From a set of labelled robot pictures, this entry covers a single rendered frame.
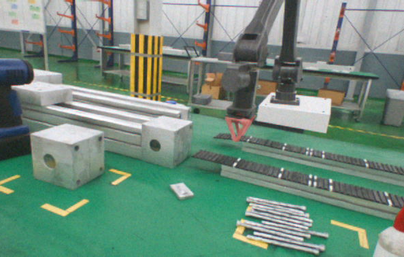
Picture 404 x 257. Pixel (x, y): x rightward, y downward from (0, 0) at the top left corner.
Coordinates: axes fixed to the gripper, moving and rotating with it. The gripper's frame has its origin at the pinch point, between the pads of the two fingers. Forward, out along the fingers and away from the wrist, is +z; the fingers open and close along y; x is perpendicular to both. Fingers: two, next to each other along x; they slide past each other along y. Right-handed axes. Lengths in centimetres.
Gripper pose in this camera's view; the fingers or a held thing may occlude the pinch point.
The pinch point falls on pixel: (238, 136)
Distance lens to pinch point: 85.1
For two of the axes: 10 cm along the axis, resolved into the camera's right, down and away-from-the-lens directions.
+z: -0.8, 9.5, 3.0
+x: 9.2, 1.9, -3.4
